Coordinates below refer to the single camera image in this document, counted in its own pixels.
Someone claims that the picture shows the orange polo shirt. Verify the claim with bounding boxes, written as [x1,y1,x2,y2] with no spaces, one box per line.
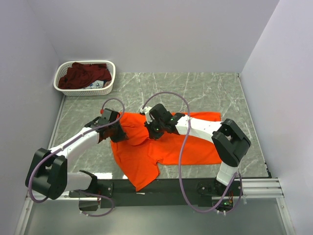
[111,113,222,191]

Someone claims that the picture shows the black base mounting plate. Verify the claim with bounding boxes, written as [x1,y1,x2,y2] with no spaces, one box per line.
[68,178,221,209]

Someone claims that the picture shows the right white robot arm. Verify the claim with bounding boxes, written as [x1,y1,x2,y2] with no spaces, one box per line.
[140,104,251,195]

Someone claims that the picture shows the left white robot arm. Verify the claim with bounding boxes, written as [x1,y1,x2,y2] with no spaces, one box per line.
[25,108,127,203]

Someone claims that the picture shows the dark red shirt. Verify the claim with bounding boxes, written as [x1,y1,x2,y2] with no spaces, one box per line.
[58,62,112,90]

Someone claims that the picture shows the white plastic laundry basket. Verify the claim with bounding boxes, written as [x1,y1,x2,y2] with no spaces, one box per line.
[53,60,116,96]

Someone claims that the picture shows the aluminium rail frame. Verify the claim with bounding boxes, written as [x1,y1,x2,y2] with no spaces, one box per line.
[15,178,295,235]

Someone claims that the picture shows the white printed shirt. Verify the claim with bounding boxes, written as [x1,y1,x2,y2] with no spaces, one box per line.
[84,80,111,89]

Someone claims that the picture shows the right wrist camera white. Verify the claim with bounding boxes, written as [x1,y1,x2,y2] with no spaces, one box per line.
[139,106,152,115]

